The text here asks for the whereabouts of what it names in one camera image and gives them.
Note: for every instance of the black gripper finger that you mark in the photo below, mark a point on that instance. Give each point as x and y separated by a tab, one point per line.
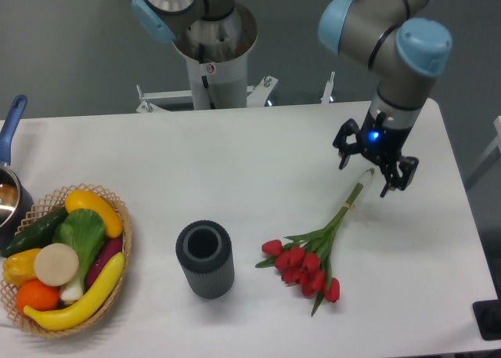
398	173
347	142

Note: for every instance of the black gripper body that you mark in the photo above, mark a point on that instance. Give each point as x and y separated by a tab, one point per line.
381	142

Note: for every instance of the red tulip bouquet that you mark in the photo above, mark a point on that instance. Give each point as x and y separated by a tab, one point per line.
305	259

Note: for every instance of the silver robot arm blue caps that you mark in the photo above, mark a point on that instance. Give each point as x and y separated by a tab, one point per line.
408	53

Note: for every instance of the black device table corner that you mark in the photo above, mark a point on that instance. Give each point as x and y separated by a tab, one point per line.
487	315

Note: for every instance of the dark grey ribbed vase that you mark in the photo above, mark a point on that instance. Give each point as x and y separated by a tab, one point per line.
204	251

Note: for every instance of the purple sweet potato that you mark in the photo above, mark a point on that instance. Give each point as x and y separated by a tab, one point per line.
110	248

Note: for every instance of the yellow squash upper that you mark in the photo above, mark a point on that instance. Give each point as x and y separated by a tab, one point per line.
85	199

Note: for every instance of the green leafy bok choy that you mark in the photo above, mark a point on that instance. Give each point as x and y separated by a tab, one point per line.
84	231

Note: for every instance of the woven wicker basket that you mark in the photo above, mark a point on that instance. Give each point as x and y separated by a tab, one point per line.
48	203

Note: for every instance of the beige round disc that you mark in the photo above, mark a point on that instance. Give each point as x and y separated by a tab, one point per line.
56	264

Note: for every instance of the green cucumber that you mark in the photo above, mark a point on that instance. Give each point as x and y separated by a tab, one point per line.
38	234

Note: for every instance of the yellow banana squash lower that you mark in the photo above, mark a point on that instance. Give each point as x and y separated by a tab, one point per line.
87	305

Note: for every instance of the orange fruit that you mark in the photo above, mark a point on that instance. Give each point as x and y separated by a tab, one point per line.
38	296

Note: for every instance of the yellow bell pepper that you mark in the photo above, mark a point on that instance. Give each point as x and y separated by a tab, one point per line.
18	269

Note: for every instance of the white frame right edge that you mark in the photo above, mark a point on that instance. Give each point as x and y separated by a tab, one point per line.
488	157

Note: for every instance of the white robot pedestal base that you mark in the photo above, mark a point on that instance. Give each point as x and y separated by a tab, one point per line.
213	86

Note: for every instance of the blue handled saucepan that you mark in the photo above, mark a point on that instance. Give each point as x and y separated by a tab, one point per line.
15	199

